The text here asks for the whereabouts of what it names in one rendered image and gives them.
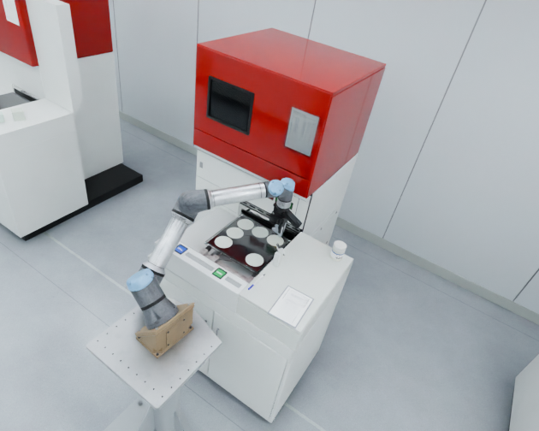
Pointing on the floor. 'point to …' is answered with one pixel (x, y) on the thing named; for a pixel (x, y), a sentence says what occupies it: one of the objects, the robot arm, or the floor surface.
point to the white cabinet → (251, 351)
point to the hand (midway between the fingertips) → (281, 235)
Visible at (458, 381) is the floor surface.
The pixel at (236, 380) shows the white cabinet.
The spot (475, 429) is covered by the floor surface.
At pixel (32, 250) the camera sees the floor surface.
